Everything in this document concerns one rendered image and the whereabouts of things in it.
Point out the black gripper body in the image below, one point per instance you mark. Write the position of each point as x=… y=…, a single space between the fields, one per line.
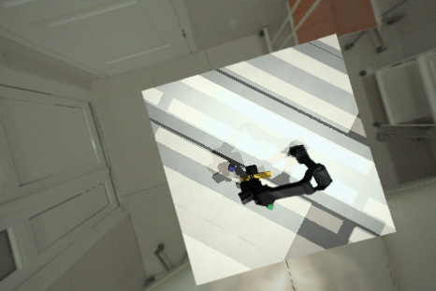
x=251 y=170

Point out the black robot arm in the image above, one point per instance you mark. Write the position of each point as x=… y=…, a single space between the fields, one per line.
x=265 y=195

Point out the yellow bar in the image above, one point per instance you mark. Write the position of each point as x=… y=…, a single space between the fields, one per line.
x=260 y=175

